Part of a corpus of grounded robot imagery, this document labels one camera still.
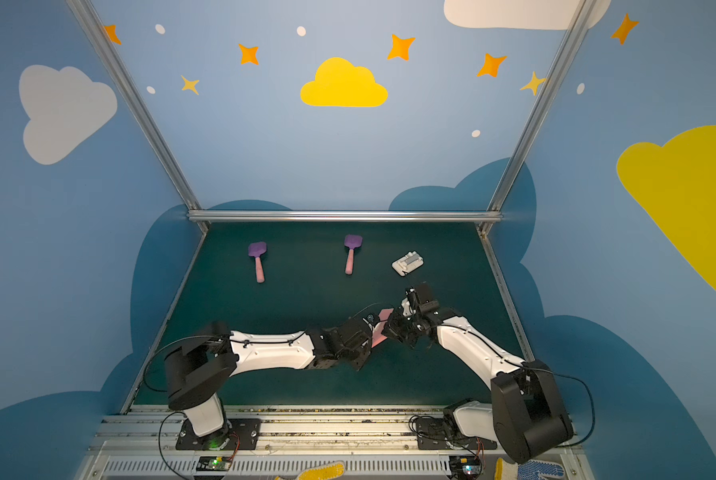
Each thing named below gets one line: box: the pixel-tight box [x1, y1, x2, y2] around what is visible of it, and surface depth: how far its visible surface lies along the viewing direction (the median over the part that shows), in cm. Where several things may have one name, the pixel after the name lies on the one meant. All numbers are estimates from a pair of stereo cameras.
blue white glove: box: [494, 457, 565, 480], surface depth 71 cm
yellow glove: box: [297, 460, 345, 480], surface depth 70 cm
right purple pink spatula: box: [344, 234, 363, 275], surface depth 117 cm
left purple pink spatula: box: [248, 242, 267, 283], surface depth 113 cm
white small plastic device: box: [392, 251, 424, 277], surface depth 112 cm
